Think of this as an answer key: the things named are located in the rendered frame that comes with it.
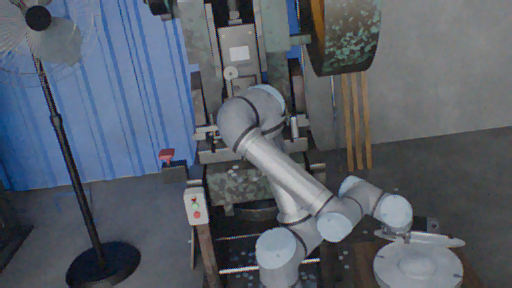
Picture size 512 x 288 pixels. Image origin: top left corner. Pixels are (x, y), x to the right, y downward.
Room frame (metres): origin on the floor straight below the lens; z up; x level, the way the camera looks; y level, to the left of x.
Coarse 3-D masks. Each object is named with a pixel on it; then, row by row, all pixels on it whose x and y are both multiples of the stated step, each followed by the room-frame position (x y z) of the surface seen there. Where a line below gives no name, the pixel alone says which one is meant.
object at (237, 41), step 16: (224, 32) 1.84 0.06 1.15; (240, 32) 1.84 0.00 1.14; (224, 48) 1.84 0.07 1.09; (240, 48) 1.84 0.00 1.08; (256, 48) 1.84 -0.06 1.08; (224, 64) 1.84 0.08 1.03; (240, 64) 1.84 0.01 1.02; (256, 64) 1.84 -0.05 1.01; (240, 80) 1.81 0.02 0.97; (256, 80) 1.83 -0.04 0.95
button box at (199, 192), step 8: (184, 192) 1.61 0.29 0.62; (192, 192) 1.60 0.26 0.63; (200, 192) 1.59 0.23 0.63; (184, 200) 1.58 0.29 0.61; (200, 200) 1.58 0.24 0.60; (200, 208) 1.58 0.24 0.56; (192, 216) 1.58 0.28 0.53; (200, 216) 1.58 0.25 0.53; (208, 216) 1.60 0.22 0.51; (192, 224) 1.58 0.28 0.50; (200, 248) 1.65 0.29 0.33
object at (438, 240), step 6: (378, 234) 1.35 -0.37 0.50; (414, 234) 1.23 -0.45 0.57; (420, 234) 1.21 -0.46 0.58; (426, 234) 1.20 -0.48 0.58; (432, 234) 1.20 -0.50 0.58; (438, 234) 1.20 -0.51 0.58; (396, 240) 1.41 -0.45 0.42; (402, 240) 1.38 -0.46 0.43; (414, 240) 1.36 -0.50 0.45; (420, 240) 1.35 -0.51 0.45; (426, 240) 1.33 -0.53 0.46; (432, 240) 1.31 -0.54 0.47; (438, 240) 1.25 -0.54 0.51; (444, 240) 1.23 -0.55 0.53; (450, 240) 1.21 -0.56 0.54; (456, 240) 1.21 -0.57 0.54; (438, 246) 1.36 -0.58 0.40; (444, 246) 1.34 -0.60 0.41; (450, 246) 1.32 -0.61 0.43; (456, 246) 1.30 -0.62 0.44
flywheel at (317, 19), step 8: (312, 0) 2.17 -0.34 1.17; (320, 0) 2.11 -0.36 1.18; (312, 8) 2.15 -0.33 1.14; (320, 8) 2.12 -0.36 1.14; (312, 16) 2.15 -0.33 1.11; (320, 16) 2.10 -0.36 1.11; (320, 24) 2.07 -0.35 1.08; (320, 32) 2.03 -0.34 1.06; (320, 40) 1.98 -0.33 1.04; (320, 48) 1.97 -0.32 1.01
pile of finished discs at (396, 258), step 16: (384, 256) 1.38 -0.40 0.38; (400, 256) 1.37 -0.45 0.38; (416, 256) 1.35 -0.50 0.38; (432, 256) 1.34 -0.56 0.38; (448, 256) 1.33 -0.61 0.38; (384, 272) 1.30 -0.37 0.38; (400, 272) 1.29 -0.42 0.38; (416, 272) 1.27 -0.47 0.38; (432, 272) 1.26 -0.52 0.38; (448, 272) 1.25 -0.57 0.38
